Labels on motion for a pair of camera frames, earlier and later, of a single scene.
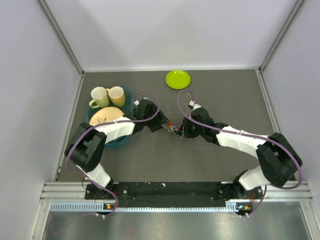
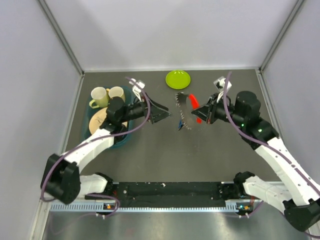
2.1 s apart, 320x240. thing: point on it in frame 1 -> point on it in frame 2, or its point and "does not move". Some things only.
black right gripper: (184, 131) -> (208, 113)
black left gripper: (160, 119) -> (159, 114)
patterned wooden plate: (105, 114) does not move
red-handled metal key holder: (170, 127) -> (187, 104)
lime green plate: (178, 79) does not move
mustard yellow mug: (117, 95) does not move
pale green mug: (100, 97) does not move
